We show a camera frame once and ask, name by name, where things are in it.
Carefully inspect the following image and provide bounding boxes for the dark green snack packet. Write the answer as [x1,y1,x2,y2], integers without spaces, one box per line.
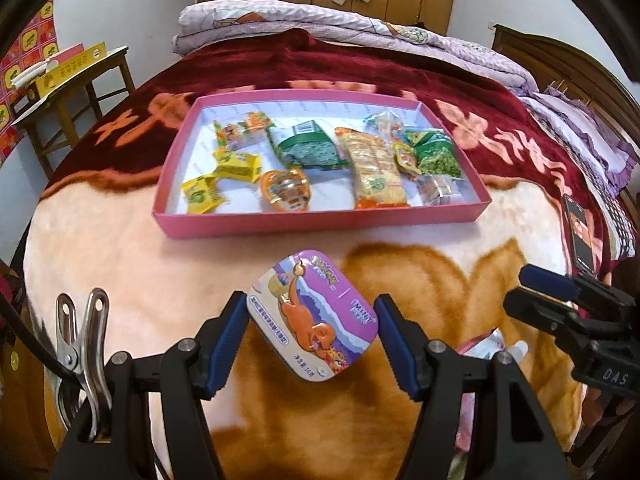
[270,120,350,170]

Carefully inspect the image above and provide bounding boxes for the folded purple quilt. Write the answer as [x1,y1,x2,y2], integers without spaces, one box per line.
[171,0,538,93]

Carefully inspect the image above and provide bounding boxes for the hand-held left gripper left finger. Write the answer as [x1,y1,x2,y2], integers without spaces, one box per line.
[50,291,249,480]

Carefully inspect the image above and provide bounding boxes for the maroon floral blanket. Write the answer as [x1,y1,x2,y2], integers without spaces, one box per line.
[22,27,638,480]

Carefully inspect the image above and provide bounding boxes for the green pea snack packet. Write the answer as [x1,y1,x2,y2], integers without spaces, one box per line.
[404,129,463,181]

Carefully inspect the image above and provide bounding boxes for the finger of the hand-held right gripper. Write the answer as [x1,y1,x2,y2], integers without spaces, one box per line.
[502,286,601,346]
[518,264,626,311]

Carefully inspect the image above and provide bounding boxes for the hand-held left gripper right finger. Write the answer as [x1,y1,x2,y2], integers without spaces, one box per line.
[374,294,571,480]

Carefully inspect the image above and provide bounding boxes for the red yellow wall poster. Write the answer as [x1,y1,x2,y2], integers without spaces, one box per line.
[0,0,60,166]

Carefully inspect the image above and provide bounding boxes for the wooden side table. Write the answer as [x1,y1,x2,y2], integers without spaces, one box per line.
[11,46,135,176]

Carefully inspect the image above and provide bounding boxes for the wooden headboard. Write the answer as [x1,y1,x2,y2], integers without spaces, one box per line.
[492,23,640,126]

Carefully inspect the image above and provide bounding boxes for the orange noodle snack packet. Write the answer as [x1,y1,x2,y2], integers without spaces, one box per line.
[212,112,276,152]

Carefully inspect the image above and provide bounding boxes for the purple frilled pillow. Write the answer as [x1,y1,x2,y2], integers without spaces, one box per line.
[520,85,640,196]

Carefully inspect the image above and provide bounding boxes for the purple candy tin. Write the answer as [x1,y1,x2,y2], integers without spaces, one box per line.
[247,248,383,383]

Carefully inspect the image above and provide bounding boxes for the blue-edged clear snack packet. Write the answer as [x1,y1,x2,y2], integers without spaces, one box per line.
[363,111,407,142]

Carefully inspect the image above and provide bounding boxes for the red chair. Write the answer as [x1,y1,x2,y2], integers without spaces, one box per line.
[0,260,23,311]

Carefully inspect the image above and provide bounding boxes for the long yellow box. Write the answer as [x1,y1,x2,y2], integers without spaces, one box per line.
[36,41,107,98]

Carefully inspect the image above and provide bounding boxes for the orange jelly cup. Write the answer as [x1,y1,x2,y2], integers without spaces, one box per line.
[259,169,314,213]

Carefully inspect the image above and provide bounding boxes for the black smartphone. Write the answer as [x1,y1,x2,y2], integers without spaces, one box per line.
[561,192,599,275]

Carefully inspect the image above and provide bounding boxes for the pink cardboard box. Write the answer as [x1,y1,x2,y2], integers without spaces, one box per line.
[151,86,493,241]

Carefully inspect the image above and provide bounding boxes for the clear barcode snack packet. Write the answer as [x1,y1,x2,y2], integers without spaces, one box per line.
[416,175,460,207]

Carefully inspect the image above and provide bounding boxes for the white paper roll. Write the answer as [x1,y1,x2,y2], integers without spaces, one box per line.
[10,57,63,90]

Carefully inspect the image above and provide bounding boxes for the black cable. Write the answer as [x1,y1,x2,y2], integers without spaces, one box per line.
[0,290,86,391]

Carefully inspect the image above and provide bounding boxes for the yellow snack packet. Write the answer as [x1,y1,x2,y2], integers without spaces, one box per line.
[214,149,264,182]
[181,174,230,215]

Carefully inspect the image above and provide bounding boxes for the metal spring clip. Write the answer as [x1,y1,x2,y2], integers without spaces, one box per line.
[55,287,113,443]

